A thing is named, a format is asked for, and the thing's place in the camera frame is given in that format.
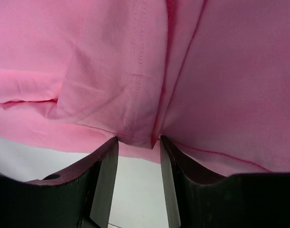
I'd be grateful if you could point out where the pink t shirt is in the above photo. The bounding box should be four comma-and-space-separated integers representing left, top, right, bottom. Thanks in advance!
0, 0, 290, 176

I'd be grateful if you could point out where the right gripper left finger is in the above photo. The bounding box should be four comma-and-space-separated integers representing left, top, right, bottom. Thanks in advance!
0, 137, 118, 228

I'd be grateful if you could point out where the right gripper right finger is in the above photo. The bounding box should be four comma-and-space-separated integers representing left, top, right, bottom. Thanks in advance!
160, 136, 290, 228

